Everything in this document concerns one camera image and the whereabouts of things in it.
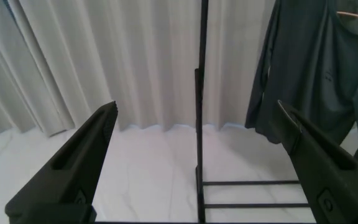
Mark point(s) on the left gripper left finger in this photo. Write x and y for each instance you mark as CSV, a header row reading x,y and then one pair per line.
x,y
64,183

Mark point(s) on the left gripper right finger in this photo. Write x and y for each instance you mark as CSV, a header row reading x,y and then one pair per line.
x,y
331,183

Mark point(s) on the white curtain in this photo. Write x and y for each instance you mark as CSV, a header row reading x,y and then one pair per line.
x,y
104,62

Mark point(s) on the black clothes rack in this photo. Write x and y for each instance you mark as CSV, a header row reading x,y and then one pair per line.
x,y
201,93

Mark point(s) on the dark grey garment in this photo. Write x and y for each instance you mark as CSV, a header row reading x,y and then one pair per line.
x,y
315,77

